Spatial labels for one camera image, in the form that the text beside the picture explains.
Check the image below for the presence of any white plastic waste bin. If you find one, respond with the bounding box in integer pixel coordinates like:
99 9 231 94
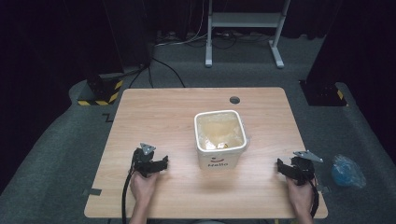
194 109 249 171

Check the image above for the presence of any clear plastic liner bag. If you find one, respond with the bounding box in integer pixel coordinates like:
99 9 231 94
197 112 252 150

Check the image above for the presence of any black floor cable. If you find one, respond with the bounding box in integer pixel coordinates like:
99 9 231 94
128 57 187 89

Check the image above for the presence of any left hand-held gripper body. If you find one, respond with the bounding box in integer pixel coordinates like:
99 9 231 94
132 142 163 179

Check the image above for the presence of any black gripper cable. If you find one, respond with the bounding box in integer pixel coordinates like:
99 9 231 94
307 178 320 218
121 167 135 224

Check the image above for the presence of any white floor cable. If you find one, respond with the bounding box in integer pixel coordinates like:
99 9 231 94
154 0 209 49

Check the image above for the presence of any blue plastic bag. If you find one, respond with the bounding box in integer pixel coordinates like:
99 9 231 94
330 154 368 189

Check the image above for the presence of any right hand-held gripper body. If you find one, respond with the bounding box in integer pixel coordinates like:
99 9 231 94
290 150 324 187

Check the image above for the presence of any person's right hand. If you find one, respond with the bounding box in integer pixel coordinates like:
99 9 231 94
286 176 318 213

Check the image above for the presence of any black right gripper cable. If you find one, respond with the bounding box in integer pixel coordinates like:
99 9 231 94
307 178 320 218

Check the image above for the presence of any person's left hand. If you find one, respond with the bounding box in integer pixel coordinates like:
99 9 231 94
130 170 160 203

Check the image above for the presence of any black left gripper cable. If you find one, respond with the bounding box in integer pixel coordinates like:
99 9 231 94
121 167 135 224

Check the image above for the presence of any black base with hazard stripes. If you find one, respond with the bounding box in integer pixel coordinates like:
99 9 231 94
77 74 124 107
299 79 348 107

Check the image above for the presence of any white metal stand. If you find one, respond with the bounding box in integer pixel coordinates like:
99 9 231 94
204 0 292 69

